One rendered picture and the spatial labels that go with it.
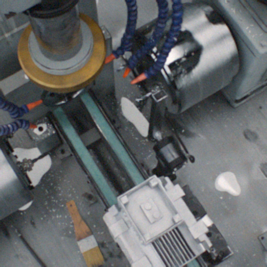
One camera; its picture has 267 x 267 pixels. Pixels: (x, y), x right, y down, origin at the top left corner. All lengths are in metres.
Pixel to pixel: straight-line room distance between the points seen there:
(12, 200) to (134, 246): 0.30
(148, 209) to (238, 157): 0.49
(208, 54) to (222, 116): 0.36
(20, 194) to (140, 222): 0.29
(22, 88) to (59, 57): 0.28
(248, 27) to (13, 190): 0.69
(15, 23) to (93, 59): 0.30
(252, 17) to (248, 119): 0.39
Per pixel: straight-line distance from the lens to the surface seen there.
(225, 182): 1.49
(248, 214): 1.49
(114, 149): 1.37
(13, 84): 1.22
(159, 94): 1.06
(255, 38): 1.27
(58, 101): 1.37
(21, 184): 1.17
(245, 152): 1.53
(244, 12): 1.30
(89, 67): 1.00
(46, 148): 1.48
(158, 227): 1.13
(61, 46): 0.93
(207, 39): 1.24
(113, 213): 1.16
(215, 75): 1.26
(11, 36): 1.25
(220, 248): 1.40
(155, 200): 1.14
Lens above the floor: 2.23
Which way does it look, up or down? 72 degrees down
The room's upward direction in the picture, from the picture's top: 3 degrees clockwise
